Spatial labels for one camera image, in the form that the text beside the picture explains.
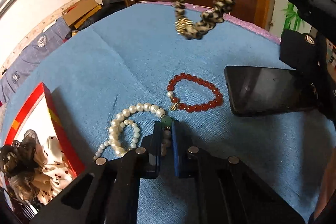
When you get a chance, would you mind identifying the red gift box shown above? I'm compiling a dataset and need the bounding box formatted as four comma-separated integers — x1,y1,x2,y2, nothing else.
0,82,86,214

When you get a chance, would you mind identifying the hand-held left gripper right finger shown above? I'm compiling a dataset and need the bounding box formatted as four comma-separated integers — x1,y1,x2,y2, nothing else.
172,120,306,224

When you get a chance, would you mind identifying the white dotted scrunchie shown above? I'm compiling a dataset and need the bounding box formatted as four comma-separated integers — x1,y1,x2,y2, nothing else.
35,136,74,203

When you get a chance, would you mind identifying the red bead bracelet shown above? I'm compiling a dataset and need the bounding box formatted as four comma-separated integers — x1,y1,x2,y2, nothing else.
167,72,223,112

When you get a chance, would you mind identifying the large white pearl bracelet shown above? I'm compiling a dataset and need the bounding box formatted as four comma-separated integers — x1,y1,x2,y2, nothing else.
108,103,165,157

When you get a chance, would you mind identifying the olive grey scrunchie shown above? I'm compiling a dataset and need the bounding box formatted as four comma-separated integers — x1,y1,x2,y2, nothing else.
8,175,40,205

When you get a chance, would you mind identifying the black pouch with round logo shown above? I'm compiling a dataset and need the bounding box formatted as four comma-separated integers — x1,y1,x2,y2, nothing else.
279,29,328,77

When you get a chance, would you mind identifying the blue checked quilt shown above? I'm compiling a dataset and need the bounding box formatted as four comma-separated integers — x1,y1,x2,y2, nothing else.
0,18,71,104

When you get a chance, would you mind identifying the black smartphone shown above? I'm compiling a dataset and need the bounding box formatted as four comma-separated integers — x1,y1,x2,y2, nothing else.
224,66,319,117

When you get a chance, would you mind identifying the person's right forearm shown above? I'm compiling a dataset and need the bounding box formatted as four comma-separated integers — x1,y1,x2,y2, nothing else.
315,158,336,216

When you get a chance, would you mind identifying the wooden door frame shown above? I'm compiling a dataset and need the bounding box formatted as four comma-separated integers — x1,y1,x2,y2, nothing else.
256,0,276,30

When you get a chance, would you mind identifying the open cardboard box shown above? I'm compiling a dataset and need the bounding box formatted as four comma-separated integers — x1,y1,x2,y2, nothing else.
62,0,103,30

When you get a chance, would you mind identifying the green plant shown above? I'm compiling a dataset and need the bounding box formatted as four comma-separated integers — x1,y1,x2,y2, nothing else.
283,2,302,30

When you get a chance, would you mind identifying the green grey bead bracelet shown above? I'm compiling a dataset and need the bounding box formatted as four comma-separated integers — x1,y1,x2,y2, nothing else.
161,116,174,157

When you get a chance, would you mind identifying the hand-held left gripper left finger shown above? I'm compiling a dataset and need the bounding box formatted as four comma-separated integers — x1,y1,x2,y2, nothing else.
30,121,161,224

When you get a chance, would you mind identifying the dark clothing heap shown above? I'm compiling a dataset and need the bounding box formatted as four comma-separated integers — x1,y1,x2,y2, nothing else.
76,4,126,30

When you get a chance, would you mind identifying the small milky bead bracelet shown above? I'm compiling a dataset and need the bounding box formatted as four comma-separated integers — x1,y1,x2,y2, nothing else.
93,119,141,161

